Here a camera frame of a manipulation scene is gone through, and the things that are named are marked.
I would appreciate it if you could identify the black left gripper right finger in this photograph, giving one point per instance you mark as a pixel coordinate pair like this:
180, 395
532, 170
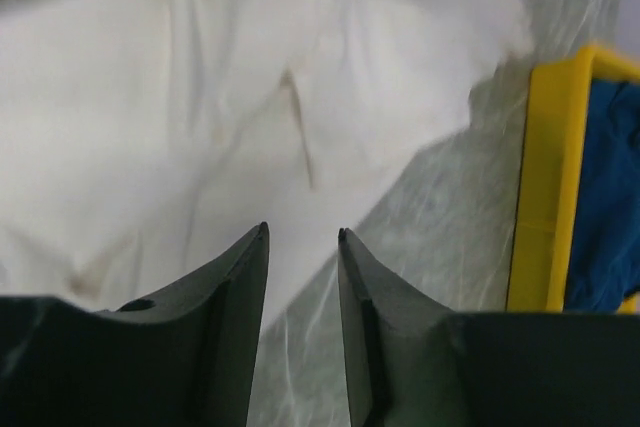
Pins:
399, 365

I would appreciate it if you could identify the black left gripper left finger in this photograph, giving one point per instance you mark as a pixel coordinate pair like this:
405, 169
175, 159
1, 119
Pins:
185, 354

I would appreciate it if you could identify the white t shirt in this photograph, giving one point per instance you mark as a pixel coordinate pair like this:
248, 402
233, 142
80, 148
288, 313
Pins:
140, 138

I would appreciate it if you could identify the yellow plastic bin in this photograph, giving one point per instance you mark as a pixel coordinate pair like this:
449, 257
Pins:
551, 167

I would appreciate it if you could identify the blue t shirt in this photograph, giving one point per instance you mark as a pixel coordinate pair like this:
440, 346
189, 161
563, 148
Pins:
604, 261

